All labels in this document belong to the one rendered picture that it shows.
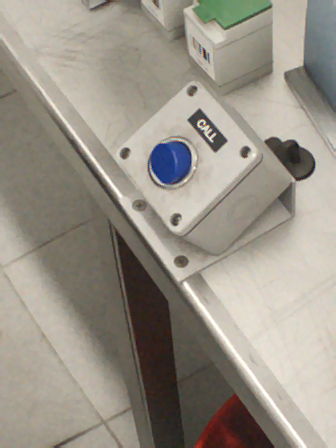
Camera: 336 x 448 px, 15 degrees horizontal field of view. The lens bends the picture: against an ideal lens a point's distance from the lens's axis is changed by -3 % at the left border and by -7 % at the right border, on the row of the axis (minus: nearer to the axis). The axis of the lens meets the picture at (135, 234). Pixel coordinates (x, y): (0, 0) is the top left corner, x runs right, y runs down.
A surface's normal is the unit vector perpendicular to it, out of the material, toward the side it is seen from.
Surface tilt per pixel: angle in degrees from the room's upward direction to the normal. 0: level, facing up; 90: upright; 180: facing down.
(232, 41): 90
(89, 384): 0
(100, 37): 0
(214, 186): 30
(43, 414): 0
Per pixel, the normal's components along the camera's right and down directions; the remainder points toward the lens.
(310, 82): -0.09, -0.56
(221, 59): 0.51, 0.69
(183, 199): -0.51, -0.26
